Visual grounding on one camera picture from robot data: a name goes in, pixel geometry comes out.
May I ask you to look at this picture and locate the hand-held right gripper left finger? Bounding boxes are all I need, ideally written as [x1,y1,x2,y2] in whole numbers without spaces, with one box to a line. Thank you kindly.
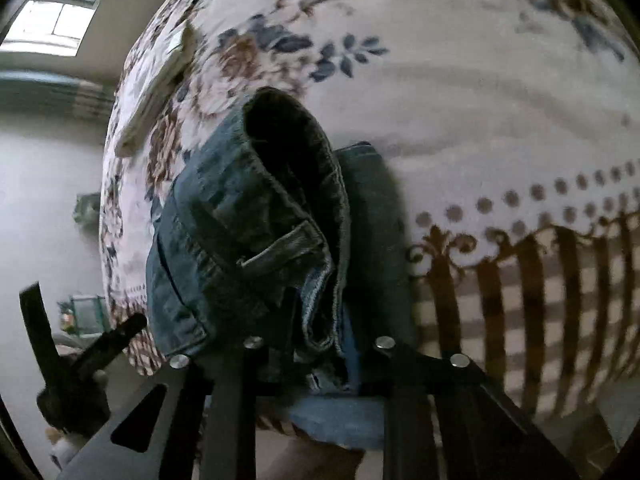
[55,335,266,480]

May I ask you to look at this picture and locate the green and white plastic bag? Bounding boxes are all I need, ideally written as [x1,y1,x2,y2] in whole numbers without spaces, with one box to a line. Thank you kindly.
[74,191,101,228]

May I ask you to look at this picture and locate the teal storage cart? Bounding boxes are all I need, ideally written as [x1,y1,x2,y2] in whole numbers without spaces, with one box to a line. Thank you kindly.
[57,294,106,336]

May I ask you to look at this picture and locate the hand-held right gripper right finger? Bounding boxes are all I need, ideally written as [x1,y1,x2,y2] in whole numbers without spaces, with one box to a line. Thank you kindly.
[375,335,581,480]

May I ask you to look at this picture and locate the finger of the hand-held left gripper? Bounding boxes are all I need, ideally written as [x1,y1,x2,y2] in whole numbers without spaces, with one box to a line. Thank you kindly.
[19,281,58,391]
[70,312,148,376]

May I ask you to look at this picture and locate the white folded pants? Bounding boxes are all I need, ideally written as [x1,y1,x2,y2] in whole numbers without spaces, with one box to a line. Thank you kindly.
[114,22,197,158]

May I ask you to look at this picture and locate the blue jeans pants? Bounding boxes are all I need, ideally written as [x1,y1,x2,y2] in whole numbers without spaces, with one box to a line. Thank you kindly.
[145,87,418,451]

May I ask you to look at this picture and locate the barred window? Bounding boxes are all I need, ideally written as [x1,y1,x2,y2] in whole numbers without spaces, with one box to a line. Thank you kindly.
[0,0,123,58]

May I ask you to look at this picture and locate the floral bed blanket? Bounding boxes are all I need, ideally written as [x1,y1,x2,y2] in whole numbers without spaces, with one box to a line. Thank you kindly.
[97,0,640,421]

